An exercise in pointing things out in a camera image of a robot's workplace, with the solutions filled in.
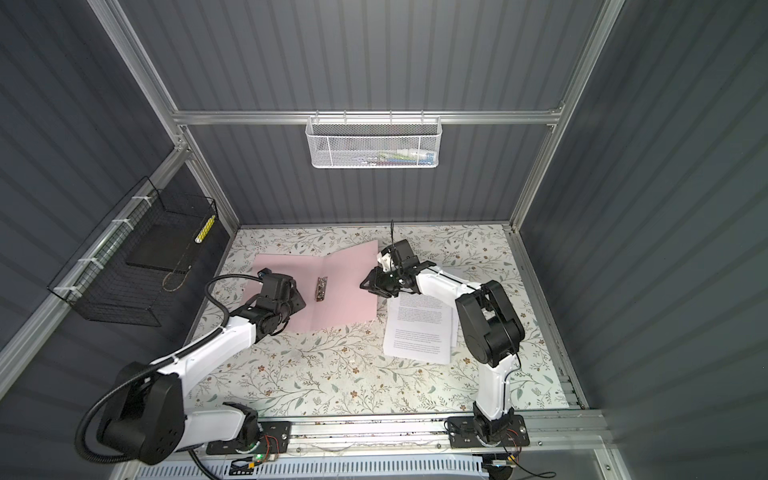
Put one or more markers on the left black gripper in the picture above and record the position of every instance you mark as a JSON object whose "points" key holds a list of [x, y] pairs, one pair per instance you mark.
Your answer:
{"points": [[295, 299]]}

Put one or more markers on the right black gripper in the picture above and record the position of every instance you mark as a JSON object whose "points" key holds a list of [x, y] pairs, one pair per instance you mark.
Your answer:
{"points": [[377, 283]]}

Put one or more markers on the pink folder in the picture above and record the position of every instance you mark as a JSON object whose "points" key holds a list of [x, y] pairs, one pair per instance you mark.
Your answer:
{"points": [[330, 286]]}

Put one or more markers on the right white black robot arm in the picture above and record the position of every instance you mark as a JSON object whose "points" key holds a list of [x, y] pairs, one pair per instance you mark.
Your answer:
{"points": [[492, 332]]}

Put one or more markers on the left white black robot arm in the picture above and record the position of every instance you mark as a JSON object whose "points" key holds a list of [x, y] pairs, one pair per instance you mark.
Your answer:
{"points": [[143, 416]]}

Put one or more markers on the metal folder clip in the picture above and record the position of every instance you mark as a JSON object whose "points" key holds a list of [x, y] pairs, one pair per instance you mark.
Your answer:
{"points": [[321, 288]]}

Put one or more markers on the stack of printed papers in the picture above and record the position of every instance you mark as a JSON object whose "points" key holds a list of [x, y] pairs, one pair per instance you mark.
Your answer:
{"points": [[420, 328]]}

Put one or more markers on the floral table mat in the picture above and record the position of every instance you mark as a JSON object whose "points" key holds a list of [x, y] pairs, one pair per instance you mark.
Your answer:
{"points": [[344, 371]]}

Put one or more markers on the yellow marker pen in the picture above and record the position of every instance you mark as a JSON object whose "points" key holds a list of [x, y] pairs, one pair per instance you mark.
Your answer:
{"points": [[205, 229]]}

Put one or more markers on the black foam pad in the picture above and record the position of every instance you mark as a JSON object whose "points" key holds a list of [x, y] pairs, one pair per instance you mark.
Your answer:
{"points": [[165, 248]]}

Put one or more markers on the pens in white basket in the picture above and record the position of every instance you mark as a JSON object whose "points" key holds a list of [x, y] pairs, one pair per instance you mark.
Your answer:
{"points": [[410, 157]]}

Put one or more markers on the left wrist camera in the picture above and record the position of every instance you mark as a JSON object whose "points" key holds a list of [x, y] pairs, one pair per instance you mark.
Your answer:
{"points": [[266, 275]]}

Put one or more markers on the white mesh wall basket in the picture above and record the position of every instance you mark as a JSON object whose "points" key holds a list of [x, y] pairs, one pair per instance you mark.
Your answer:
{"points": [[336, 145]]}

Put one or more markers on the black wire wall basket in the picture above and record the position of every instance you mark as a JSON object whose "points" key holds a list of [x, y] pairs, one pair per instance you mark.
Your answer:
{"points": [[134, 271]]}

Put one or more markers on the white vented cable duct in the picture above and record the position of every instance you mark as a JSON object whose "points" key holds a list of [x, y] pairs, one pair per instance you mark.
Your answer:
{"points": [[359, 467]]}

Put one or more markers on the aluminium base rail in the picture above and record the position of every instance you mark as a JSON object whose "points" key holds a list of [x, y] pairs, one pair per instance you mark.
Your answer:
{"points": [[568, 429]]}

